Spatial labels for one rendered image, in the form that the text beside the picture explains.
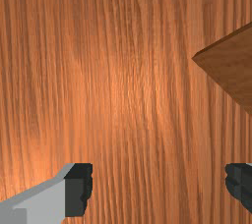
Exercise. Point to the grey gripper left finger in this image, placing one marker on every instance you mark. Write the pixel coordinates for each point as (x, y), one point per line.
(49, 198)

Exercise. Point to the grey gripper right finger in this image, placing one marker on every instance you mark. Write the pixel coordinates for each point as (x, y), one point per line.
(241, 182)

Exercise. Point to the brown wooden door frame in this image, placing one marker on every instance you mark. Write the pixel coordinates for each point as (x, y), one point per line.
(229, 64)

